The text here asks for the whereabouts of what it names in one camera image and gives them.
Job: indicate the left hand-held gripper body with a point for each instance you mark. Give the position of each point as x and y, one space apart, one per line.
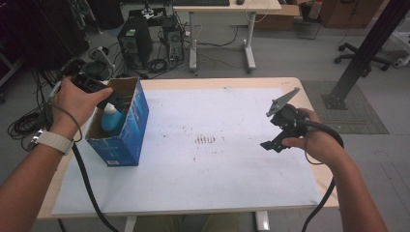
88 84

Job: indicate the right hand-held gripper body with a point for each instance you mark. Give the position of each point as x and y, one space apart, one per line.
290 119

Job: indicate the blue bottle with white cap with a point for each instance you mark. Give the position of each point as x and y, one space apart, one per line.
111 124

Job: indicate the blue cardboard box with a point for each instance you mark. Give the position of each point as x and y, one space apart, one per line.
129 138

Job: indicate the person's left hand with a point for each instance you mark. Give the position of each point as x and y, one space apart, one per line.
72 106

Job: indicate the person's right hand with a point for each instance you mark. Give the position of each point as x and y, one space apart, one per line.
319 141

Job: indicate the black computer tower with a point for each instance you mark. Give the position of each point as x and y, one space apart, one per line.
135 42

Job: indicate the white wristwatch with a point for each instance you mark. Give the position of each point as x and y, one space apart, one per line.
54 141

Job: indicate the grey floor mat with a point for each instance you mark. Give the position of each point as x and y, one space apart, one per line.
357 119

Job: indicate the dark curtain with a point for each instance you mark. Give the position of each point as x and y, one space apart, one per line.
35 29

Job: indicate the open computer case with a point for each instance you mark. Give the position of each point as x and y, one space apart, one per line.
173 40

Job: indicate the black office chair base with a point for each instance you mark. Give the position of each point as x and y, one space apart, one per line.
353 53

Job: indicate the brown cardboard box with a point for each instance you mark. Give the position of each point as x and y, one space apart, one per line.
277 17

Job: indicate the wooden cabinet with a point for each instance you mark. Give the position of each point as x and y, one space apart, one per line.
351 13

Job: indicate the black keyboard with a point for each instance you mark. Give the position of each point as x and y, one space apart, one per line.
199 2

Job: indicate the black computer mouse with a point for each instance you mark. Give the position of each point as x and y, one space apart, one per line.
240 2

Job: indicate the white desk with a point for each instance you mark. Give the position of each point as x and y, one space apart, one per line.
222 9

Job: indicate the black metal post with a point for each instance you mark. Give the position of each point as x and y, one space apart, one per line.
367 48

